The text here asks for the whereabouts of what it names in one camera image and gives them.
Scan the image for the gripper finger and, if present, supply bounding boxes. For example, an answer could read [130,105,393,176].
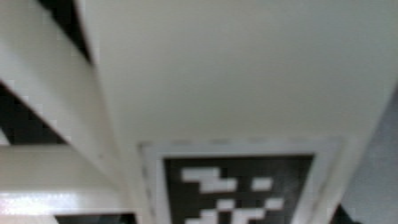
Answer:
[331,206,363,224]

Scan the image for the white chair back frame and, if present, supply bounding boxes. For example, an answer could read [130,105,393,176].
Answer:
[0,0,398,224]

